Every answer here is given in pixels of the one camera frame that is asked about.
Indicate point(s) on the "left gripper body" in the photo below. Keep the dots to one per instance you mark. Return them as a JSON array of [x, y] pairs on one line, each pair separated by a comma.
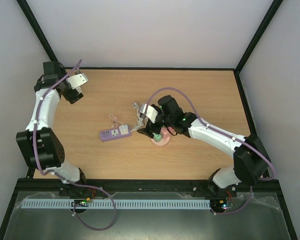
[[70, 97]]

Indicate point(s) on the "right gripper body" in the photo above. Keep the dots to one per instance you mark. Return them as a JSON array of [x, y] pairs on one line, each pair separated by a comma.
[[152, 125]]

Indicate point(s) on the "white charger plug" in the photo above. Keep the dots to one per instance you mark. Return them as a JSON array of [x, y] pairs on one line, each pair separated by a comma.
[[124, 129]]

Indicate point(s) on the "purple power strip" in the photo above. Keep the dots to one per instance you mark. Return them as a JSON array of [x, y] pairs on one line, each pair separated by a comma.
[[112, 134]]

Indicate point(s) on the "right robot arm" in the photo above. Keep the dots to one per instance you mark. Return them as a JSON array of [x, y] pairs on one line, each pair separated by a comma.
[[250, 158]]

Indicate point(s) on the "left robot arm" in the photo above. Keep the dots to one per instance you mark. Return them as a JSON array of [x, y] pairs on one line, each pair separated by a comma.
[[39, 145]]

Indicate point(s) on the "red pink plug adapter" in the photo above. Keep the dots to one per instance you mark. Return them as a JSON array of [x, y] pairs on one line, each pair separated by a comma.
[[166, 132]]

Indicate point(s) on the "green plug adapter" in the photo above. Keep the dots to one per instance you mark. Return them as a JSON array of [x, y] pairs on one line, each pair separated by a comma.
[[157, 137]]

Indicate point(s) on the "round pink socket base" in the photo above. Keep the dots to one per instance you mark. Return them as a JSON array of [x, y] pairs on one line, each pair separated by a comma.
[[162, 143]]

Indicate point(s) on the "grey metal tray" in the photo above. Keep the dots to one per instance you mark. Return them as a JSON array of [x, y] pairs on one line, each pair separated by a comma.
[[145, 216]]

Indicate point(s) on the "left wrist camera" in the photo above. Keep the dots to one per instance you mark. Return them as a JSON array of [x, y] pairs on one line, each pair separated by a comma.
[[77, 80]]

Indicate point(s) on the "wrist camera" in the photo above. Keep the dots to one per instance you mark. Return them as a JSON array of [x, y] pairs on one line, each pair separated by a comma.
[[148, 112], [77, 80]]

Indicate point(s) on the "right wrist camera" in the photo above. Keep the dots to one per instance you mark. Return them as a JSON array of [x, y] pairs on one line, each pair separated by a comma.
[[148, 112]]

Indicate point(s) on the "black frame rail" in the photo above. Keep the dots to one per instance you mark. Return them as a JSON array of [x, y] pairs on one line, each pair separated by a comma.
[[195, 188]]

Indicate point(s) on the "white slotted cable duct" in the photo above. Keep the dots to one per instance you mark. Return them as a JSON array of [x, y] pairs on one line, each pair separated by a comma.
[[120, 204]]

